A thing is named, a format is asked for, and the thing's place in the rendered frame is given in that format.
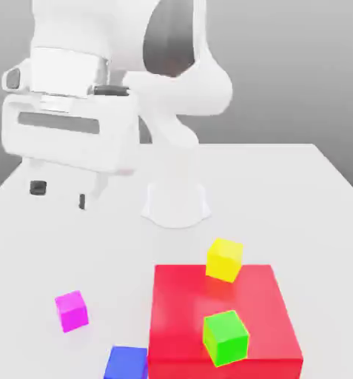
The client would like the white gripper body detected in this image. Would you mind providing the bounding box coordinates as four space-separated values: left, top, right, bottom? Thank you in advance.
0 93 141 176

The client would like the small magenta cube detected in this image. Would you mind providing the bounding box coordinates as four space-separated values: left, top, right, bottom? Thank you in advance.
54 289 90 334

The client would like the small yellow cube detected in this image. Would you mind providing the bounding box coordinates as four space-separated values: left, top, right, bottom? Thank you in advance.
205 237 244 284

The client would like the small blue cube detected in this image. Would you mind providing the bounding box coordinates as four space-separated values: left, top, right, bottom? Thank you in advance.
103 345 149 379

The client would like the small green cube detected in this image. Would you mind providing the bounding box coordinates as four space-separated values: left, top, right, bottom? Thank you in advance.
202 309 250 369

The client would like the large red box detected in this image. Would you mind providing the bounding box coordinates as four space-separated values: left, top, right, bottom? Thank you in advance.
147 264 305 379

